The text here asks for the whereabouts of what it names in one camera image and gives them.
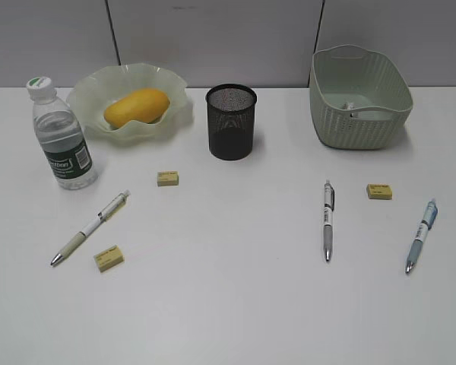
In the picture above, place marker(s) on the yellow eraser front left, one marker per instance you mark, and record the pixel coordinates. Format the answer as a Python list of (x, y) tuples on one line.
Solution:
[(109, 258)]

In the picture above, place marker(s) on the yellow eraser near basket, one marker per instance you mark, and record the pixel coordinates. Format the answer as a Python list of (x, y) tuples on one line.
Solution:
[(379, 191)]

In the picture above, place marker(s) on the pale green wavy glass plate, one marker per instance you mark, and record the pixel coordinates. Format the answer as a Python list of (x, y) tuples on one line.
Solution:
[(92, 95)]

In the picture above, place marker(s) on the blue grip white pen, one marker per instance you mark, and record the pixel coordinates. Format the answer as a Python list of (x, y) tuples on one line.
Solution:
[(423, 229)]

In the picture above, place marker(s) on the clear water bottle green label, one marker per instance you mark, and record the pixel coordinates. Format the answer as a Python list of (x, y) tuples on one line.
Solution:
[(60, 136)]

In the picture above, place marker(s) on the yellow mango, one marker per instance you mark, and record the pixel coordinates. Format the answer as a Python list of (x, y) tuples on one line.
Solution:
[(144, 105)]

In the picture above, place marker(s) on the beige grip white pen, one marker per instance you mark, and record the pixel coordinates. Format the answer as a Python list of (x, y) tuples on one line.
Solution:
[(82, 235)]

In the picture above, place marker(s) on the pale green woven basket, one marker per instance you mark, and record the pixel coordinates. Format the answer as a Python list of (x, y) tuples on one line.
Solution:
[(371, 81)]

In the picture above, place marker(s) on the black mesh pen holder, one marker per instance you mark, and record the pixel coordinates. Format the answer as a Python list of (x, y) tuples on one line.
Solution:
[(230, 120)]

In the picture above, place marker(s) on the yellow eraser centre left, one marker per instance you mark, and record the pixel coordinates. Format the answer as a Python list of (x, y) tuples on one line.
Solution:
[(167, 178)]

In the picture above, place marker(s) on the grey grip white pen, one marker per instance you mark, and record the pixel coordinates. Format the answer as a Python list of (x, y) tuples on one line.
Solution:
[(327, 229)]

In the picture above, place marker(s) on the waste paper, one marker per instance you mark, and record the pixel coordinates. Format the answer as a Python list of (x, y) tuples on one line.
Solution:
[(348, 105)]

